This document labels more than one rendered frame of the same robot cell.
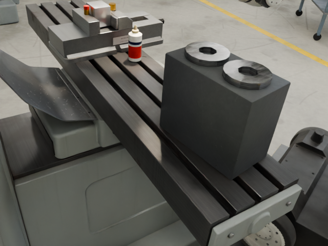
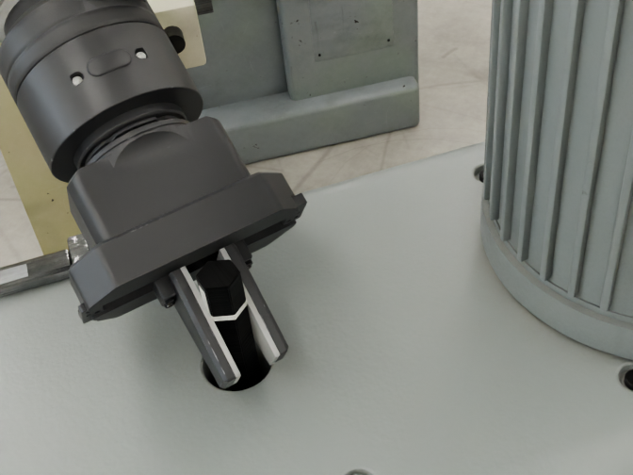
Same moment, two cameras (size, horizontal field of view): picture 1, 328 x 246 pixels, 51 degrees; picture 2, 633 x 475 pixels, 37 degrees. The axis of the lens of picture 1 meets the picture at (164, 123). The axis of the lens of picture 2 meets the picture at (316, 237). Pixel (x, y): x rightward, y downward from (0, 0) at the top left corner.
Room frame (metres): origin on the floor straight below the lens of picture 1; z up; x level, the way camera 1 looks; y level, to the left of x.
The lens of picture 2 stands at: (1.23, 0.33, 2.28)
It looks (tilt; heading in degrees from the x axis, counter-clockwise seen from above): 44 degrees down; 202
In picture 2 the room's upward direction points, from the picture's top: 7 degrees counter-clockwise
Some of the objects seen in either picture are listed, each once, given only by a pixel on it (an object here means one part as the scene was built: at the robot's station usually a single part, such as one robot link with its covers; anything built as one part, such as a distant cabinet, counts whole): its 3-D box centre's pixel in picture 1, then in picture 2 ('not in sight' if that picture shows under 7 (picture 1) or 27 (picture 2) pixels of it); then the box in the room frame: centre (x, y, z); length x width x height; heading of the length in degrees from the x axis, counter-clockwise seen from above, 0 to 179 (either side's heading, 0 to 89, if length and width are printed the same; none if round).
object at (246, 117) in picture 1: (218, 103); not in sight; (0.61, -0.11, 1.04); 0.22 x 0.12 x 0.20; 44
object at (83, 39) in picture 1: (107, 28); not in sight; (1.06, 0.21, 1.00); 0.35 x 0.15 x 0.11; 128
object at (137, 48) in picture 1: (134, 42); not in sight; (0.97, 0.11, 1.00); 0.04 x 0.04 x 0.11
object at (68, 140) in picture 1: (115, 98); not in sight; (0.95, 0.17, 0.80); 0.50 x 0.35 x 0.12; 125
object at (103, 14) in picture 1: (98, 13); not in sight; (1.04, 0.23, 1.05); 0.06 x 0.05 x 0.06; 38
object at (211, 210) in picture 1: (118, 74); not in sight; (0.93, 0.15, 0.90); 1.24 x 0.23 x 0.08; 35
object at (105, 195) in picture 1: (122, 174); not in sight; (0.97, 0.15, 0.44); 0.80 x 0.30 x 0.60; 125
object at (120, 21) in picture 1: (114, 16); not in sight; (1.08, 0.19, 1.03); 0.12 x 0.06 x 0.04; 38
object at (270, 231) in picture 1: (263, 230); not in sight; (0.72, -0.36, 0.50); 0.20 x 0.05 x 0.20; 56
